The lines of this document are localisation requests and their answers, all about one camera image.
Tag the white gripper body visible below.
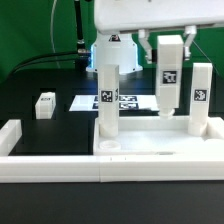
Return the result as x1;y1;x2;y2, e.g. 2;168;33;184
94;0;224;34

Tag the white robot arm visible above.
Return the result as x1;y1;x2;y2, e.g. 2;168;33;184
90;0;224;74

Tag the white desk top panel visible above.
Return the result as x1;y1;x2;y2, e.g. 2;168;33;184
93;116;224;156

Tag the black cable bundle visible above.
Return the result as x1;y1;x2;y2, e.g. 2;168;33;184
6;50;92;79

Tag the black vertical pole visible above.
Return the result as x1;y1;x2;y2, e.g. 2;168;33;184
74;0;85;70

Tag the white thin cable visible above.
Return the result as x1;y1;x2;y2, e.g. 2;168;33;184
49;0;62;69

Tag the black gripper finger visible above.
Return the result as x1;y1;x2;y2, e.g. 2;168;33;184
184;25;197;61
138;29;157;64

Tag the white U-shaped fixture frame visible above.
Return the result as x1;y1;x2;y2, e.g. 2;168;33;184
0;120;224;183

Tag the fiducial marker sheet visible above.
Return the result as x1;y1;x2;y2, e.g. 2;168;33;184
69;95;158;112

